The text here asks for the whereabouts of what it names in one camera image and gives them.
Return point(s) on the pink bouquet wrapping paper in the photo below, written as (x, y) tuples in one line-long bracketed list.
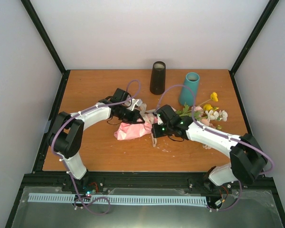
[(125, 132)]

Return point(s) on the black cone vase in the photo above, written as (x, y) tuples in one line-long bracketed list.
[(158, 78)]

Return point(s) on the cream printed ribbon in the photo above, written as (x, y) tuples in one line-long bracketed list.
[(145, 128)]

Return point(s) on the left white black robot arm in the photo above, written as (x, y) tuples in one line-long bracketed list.
[(65, 136)]

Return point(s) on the teal cone vase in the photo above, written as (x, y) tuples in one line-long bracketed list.
[(189, 91)]

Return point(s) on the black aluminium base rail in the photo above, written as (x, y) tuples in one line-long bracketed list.
[(191, 182)]

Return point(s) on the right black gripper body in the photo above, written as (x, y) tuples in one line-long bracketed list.
[(163, 132)]

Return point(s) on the right black frame post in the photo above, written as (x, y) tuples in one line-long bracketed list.
[(265, 15)]

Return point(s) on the left black frame post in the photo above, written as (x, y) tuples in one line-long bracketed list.
[(43, 34)]

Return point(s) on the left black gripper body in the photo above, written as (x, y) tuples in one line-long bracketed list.
[(127, 117)]

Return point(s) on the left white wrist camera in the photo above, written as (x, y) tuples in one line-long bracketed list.
[(135, 103)]

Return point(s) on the artificial flower bunch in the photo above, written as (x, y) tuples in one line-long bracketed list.
[(205, 112)]

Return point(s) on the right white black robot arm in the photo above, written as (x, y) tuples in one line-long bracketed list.
[(247, 161)]

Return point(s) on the light blue cable duct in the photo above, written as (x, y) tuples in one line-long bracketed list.
[(131, 200)]

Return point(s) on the black frame post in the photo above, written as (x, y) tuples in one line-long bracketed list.
[(43, 34), (265, 15)]

